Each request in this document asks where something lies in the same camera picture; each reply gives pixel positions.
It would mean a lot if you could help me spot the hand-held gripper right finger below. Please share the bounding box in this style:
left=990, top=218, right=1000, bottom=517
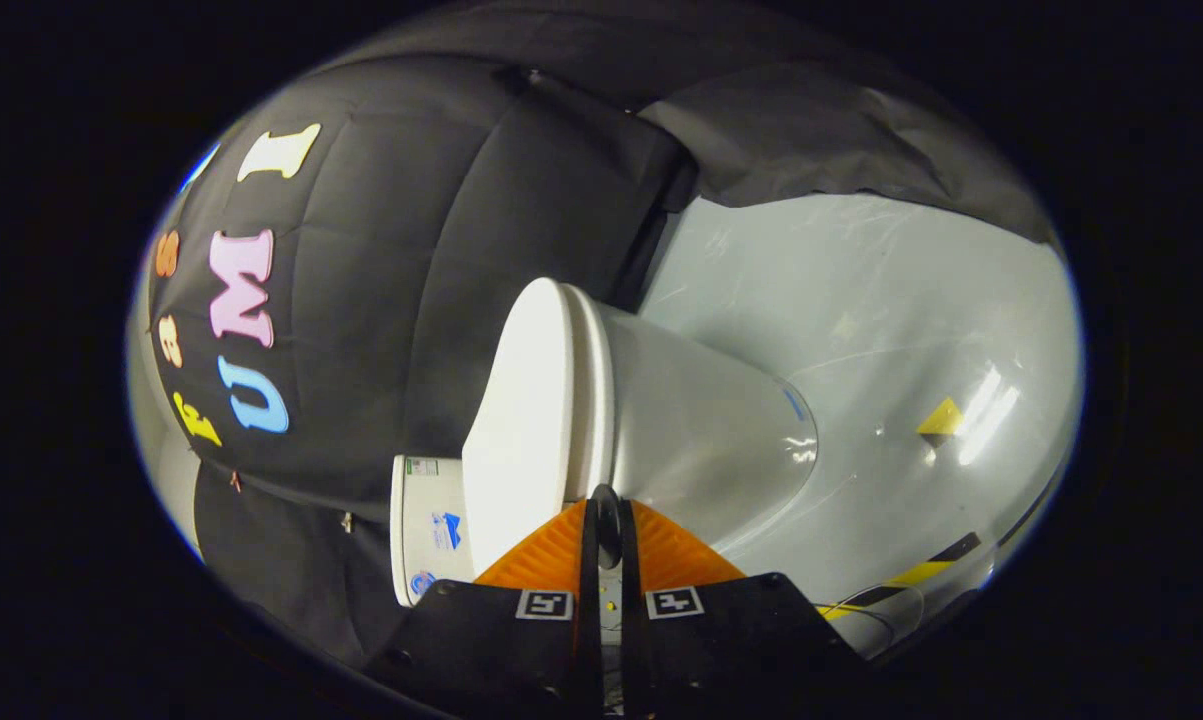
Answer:
left=616, top=498, right=872, bottom=720

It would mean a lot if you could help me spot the white toilet lid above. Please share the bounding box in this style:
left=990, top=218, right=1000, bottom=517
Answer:
left=461, top=278, right=624, bottom=576

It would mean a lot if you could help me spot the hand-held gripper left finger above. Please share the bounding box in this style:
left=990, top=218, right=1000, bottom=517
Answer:
left=364, top=498, right=607, bottom=720

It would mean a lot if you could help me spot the yellow floor tape piece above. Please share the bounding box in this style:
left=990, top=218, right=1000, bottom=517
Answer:
left=916, top=398, right=965, bottom=437

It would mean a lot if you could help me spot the white toilet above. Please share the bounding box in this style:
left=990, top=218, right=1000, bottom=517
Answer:
left=391, top=300, right=820, bottom=608

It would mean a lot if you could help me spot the black backdrop cloth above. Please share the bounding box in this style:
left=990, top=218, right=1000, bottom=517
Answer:
left=146, top=0, right=1057, bottom=666

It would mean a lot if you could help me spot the black yellow striped tape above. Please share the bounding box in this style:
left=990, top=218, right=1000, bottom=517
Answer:
left=819, top=532, right=982, bottom=623

